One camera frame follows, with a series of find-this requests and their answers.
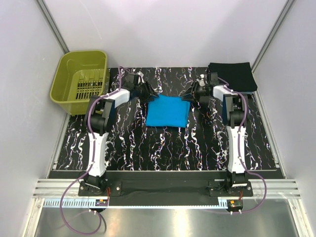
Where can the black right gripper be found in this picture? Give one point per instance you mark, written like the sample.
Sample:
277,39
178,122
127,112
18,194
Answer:
193,96

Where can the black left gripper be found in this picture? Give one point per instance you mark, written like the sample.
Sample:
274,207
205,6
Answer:
149,93

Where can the bright blue t shirt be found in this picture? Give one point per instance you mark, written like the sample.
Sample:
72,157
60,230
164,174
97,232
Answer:
168,111

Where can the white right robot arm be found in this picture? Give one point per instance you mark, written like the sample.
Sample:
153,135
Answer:
234,116

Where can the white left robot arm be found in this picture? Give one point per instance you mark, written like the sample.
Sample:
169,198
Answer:
99,120

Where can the black marbled table mat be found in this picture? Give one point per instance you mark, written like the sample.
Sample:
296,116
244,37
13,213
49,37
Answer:
201,146

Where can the folded black t shirt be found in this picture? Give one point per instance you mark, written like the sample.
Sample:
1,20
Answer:
238,75

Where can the olive green plastic basket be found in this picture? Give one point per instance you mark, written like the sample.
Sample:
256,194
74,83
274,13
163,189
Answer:
80,75

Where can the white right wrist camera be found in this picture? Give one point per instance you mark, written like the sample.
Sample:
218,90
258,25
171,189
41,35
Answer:
202,80

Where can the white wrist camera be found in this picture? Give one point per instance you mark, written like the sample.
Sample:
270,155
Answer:
140,78
202,80

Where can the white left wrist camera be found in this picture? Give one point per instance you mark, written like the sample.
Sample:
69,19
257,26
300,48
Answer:
140,78

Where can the right aluminium corner post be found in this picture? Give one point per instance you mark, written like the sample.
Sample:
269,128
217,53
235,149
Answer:
273,32

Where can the aluminium corner post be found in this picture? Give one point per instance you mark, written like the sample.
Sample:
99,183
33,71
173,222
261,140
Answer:
52,25
273,32

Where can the left aluminium corner post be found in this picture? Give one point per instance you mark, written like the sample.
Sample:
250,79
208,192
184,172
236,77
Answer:
52,25

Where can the aluminium frame rail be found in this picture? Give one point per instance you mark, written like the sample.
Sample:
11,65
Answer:
273,188

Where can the white slotted cable duct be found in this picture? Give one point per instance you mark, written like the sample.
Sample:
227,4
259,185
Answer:
96,203

